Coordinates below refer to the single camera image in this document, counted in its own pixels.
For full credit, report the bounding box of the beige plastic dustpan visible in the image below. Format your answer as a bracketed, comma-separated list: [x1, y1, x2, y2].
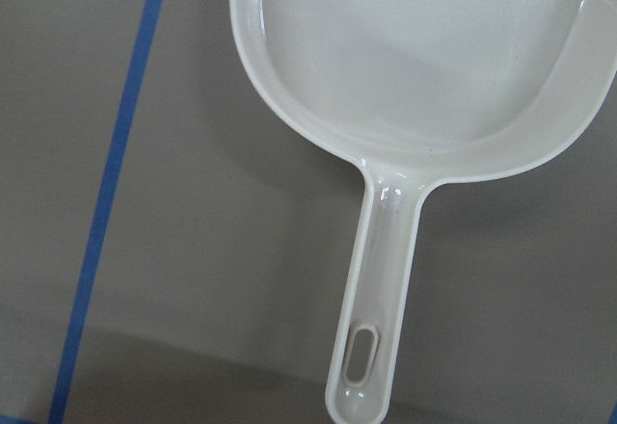
[229, 0, 616, 423]

